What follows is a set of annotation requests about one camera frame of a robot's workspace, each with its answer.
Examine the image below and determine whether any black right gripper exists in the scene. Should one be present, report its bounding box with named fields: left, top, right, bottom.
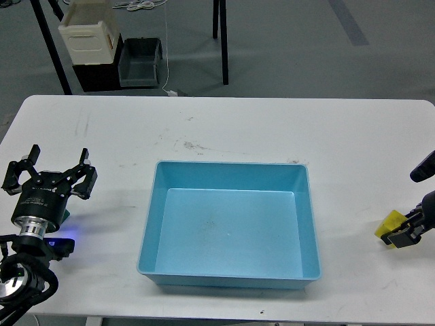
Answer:
left=386, top=151, right=435, bottom=248

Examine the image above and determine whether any cream plastic container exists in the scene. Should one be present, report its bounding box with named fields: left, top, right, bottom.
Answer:
left=58, top=1, right=120, bottom=65

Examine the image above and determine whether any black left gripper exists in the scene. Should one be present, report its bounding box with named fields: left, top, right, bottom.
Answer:
left=1, top=144, right=98, bottom=233

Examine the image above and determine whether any white cable coil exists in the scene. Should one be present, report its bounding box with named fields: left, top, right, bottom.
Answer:
left=111, top=0, right=169, bottom=12

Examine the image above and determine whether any black frame leg right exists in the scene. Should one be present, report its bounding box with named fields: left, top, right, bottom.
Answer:
left=212, top=0, right=229, bottom=86

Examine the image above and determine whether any black frame leg left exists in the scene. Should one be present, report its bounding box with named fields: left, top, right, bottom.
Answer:
left=30, top=0, right=72, bottom=95

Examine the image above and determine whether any dark grey plastic bin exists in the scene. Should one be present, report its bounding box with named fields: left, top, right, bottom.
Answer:
left=118, top=37, right=162, bottom=88

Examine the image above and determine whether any light blue plastic box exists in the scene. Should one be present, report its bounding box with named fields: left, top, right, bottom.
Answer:
left=137, top=161, right=321, bottom=290

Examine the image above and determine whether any black crate under container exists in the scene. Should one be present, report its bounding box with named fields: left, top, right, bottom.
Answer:
left=72, top=36, right=124, bottom=92

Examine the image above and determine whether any white hanging cable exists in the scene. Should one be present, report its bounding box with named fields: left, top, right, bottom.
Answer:
left=161, top=0, right=177, bottom=96

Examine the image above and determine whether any yellow wooden block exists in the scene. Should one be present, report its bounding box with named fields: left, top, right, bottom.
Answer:
left=375, top=210, right=407, bottom=248

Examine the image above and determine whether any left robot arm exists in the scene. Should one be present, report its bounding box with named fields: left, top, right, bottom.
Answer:
left=1, top=144, right=97, bottom=325

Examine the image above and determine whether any black frame leg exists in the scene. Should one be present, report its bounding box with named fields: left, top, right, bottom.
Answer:
left=30, top=0, right=72, bottom=95
left=212, top=0, right=229, bottom=86

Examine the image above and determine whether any green wooden block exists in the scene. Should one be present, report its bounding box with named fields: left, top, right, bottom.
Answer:
left=62, top=210, right=71, bottom=223

